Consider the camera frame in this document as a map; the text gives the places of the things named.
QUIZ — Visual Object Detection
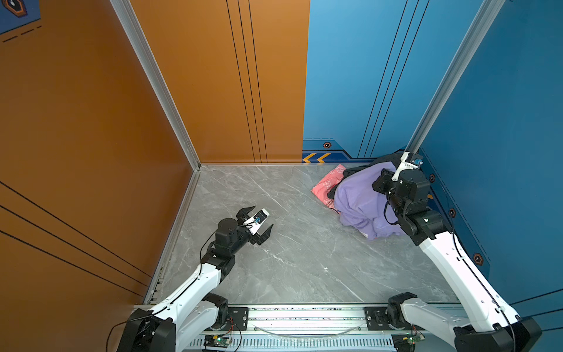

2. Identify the dark grey cloth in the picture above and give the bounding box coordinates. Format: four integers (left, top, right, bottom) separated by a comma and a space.
343, 152, 403, 182

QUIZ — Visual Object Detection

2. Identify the lavender purple cloth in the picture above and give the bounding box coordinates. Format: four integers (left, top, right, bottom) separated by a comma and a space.
334, 177, 405, 241

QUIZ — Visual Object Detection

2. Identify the pink patterned cloth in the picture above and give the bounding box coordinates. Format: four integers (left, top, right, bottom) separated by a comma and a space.
312, 164, 346, 211

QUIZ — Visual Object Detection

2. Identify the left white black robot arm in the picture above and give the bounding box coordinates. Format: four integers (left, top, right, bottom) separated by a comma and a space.
117, 206, 273, 351

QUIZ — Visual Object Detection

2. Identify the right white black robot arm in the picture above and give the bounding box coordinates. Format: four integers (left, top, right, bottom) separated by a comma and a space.
372, 169, 542, 351

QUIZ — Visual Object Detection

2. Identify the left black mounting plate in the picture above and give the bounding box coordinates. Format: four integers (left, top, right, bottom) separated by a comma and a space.
207, 306, 249, 331

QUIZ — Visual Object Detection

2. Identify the black mounting plate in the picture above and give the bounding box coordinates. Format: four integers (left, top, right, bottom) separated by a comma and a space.
363, 305, 411, 331
207, 306, 249, 331

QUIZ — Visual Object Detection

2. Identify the left green circuit board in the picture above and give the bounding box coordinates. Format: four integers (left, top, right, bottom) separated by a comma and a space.
202, 335, 233, 351

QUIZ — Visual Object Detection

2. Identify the green circuit board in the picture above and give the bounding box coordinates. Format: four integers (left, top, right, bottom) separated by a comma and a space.
202, 335, 233, 351
391, 332, 425, 352

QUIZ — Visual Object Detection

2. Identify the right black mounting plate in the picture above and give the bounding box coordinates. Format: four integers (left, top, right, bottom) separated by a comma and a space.
363, 305, 411, 331

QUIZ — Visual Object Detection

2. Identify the right green circuit board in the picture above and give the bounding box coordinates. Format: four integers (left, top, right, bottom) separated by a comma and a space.
391, 332, 425, 352

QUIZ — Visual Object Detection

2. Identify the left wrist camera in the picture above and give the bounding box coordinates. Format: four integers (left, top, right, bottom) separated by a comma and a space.
243, 208, 270, 235

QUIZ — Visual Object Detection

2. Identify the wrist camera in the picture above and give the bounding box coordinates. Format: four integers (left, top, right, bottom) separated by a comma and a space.
243, 208, 270, 235
391, 151, 423, 182

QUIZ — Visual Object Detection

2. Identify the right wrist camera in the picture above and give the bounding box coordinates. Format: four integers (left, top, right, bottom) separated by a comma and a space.
391, 151, 423, 182

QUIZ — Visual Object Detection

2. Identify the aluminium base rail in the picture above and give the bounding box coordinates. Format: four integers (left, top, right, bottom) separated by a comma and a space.
115, 302, 505, 352

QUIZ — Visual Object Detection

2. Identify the right aluminium corner post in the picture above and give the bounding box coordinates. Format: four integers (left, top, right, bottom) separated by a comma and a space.
404, 0, 505, 154

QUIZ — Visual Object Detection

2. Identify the aluminium corner post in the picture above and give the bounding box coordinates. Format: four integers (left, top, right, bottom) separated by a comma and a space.
108, 0, 202, 171
404, 0, 505, 154

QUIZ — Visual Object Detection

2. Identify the left aluminium corner post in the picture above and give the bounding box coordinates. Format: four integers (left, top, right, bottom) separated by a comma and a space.
108, 0, 202, 171

